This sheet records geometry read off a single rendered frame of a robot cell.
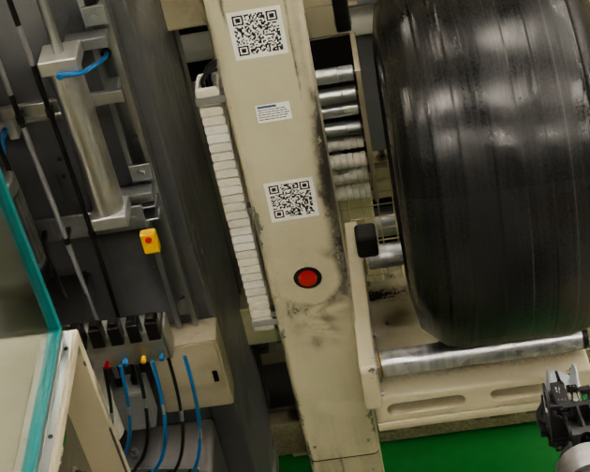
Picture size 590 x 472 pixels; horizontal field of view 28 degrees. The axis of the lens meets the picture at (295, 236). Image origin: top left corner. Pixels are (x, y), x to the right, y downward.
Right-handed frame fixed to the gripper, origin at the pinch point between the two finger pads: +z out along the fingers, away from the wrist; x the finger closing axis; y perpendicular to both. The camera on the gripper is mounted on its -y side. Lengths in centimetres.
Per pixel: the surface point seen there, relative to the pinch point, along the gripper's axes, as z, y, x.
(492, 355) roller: 19.6, -8.8, 7.1
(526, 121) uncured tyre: 7.5, 38.5, 0.7
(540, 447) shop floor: 88, -92, -9
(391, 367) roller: 19.7, -8.5, 23.5
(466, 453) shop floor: 89, -92, 9
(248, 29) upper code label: 20, 53, 36
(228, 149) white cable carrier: 23, 33, 43
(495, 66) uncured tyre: 13.0, 44.5, 3.5
